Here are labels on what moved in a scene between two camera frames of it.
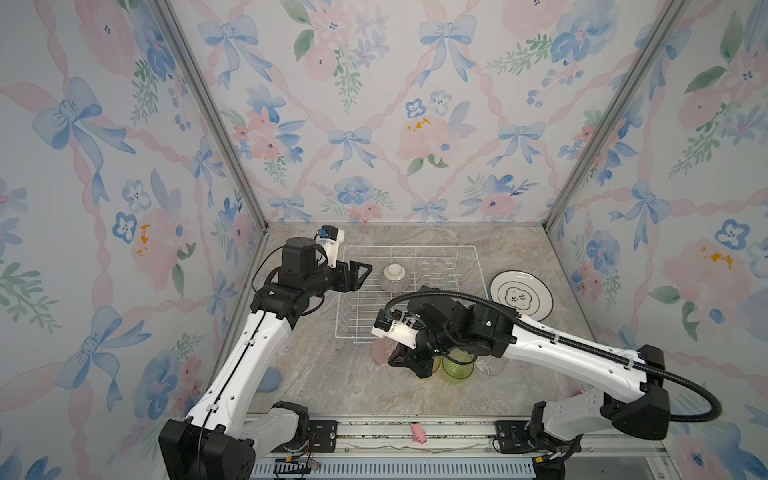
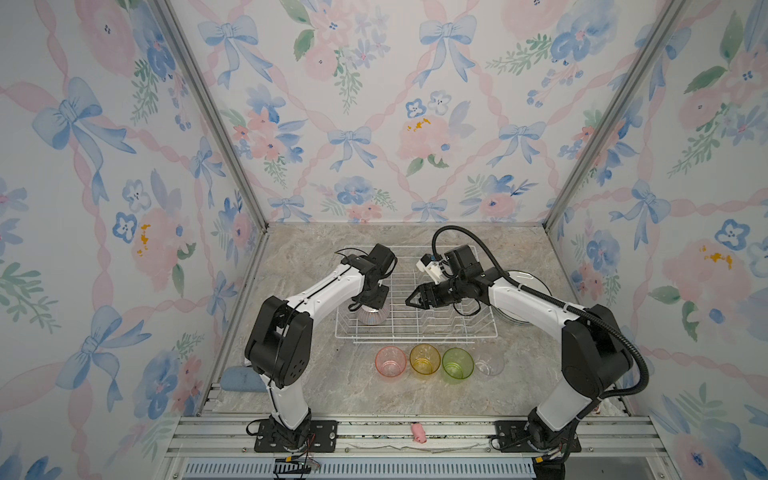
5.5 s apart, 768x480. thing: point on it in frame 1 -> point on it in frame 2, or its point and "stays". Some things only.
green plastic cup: [455, 371] stays
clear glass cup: [489, 366] stays
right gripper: [411, 361] -> [423, 291]
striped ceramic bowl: [394, 279] -> [373, 316]
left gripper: [354, 282] -> [379, 302]
